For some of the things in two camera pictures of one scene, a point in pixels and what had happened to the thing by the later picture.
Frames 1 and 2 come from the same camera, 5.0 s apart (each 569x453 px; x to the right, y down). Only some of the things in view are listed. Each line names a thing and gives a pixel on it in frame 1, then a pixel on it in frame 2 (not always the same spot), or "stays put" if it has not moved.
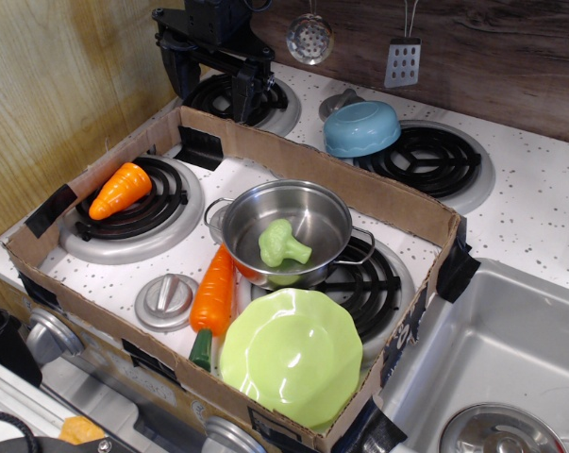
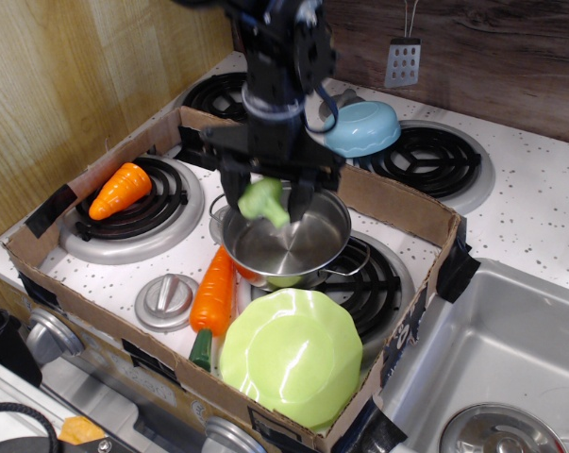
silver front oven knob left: [49, 338] stays put
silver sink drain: [497, 427] stays put
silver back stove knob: [334, 103] stays put
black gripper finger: [182, 61] -> [235, 181]
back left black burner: [215, 93] stays put
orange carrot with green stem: [211, 304] stays put
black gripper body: [224, 25] -> [276, 146]
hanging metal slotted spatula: [404, 57] stays put
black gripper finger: [253, 81] -> [301, 193]
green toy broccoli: [277, 243] -> [260, 198]
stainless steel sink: [510, 337] stays put
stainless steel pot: [317, 215] stays put
